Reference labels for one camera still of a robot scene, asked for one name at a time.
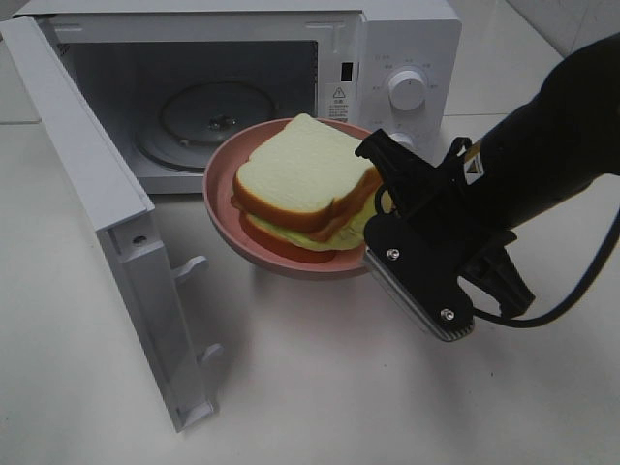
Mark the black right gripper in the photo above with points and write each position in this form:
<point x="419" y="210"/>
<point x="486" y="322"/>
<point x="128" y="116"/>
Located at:
<point x="432" y="202"/>

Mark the toy sandwich with lettuce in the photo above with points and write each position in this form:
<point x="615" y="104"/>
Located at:
<point x="304" y="194"/>

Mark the white microwave door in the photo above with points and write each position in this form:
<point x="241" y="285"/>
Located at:
<point x="121" y="215"/>

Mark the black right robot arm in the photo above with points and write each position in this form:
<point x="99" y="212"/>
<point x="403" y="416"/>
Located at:
<point x="545" y="152"/>

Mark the lower white timer knob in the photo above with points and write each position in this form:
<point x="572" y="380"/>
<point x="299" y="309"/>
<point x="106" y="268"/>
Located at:
<point x="403" y="139"/>

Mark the upper white power knob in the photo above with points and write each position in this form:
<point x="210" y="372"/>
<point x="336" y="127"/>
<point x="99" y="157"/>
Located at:
<point x="407" y="89"/>

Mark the white warning label sticker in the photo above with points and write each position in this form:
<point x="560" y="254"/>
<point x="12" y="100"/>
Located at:
<point x="337" y="101"/>

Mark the white adjacent table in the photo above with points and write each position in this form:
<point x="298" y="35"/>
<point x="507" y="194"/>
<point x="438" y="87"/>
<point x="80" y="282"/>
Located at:
<point x="508" y="47"/>

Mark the glass microwave turntable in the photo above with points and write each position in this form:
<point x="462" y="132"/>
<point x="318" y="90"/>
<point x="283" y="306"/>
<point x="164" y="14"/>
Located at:
<point x="192" y="123"/>

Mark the white microwave oven body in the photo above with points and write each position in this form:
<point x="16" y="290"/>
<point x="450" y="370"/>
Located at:
<point x="128" y="57"/>

